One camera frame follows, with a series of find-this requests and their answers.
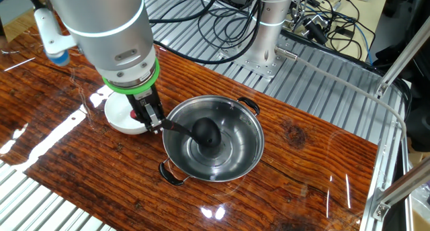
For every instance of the wood grain table mat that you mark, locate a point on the wood grain table mat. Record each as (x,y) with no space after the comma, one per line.
(302,177)

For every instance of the white ceramic bowl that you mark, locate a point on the white ceramic bowl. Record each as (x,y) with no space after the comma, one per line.
(117,117)

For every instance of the aluminium frame strut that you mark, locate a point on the aluminium frame strut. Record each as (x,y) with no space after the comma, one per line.
(403,61)
(403,190)

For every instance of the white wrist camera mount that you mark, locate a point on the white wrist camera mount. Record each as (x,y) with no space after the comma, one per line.
(50,33)

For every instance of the large black object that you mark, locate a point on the large black object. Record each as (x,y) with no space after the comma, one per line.
(420,117)

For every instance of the black clamp on metal stand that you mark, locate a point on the black clamp on metal stand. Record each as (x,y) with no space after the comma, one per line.
(315,31)

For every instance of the black ladle with red end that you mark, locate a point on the black ladle with red end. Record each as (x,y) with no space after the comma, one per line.
(206,132)

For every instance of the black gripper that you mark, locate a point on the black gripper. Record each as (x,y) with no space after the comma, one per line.
(144,98)

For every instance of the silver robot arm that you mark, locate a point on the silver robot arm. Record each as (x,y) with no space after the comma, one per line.
(100,23)

